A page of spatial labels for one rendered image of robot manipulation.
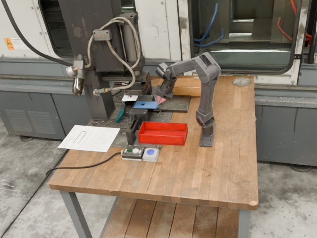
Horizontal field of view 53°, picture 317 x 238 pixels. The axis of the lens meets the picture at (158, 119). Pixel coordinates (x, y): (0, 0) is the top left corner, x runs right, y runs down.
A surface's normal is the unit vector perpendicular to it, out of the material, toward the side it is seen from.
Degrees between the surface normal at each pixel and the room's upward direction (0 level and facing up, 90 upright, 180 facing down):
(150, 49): 90
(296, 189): 0
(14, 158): 0
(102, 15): 90
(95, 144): 1
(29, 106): 90
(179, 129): 90
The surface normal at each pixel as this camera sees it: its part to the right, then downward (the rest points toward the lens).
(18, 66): -0.28, 0.58
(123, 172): -0.11, -0.81
